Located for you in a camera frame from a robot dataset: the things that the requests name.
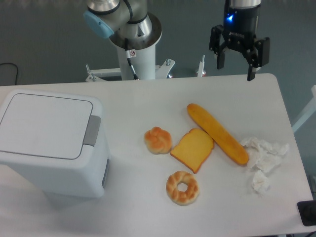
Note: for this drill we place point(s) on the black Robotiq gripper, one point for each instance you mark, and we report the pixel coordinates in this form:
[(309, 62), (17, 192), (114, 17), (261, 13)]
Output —
[(238, 33)]

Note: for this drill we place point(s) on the white push-top trash can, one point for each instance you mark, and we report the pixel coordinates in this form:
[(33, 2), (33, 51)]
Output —
[(56, 141)]

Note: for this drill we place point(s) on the long baguette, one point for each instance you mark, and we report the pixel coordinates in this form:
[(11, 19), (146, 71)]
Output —
[(229, 145)]

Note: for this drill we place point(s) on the large crumpled white tissue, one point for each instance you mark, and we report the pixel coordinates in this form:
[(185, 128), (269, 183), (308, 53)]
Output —
[(263, 155)]

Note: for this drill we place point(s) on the toast bread slice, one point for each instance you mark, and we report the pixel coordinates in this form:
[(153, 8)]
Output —
[(193, 149)]

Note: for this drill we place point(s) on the knotted round bread roll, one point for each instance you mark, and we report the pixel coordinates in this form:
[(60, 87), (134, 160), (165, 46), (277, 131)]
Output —
[(158, 141)]

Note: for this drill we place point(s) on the small crumpled white tissue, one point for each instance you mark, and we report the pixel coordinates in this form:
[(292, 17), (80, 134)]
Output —
[(260, 183)]

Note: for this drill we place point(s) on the black device at table edge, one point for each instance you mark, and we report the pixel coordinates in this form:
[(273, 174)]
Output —
[(307, 211)]

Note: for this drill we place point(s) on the white table clamp bracket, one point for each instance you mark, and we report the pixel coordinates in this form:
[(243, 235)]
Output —
[(201, 71)]

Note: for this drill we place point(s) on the white frame post right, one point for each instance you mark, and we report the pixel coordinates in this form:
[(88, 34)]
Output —
[(306, 112)]

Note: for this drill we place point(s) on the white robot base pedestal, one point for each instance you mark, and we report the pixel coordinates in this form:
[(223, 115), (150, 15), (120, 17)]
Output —
[(140, 63)]

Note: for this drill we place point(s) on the braided ring bread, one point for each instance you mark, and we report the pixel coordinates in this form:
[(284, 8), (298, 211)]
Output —
[(182, 188)]

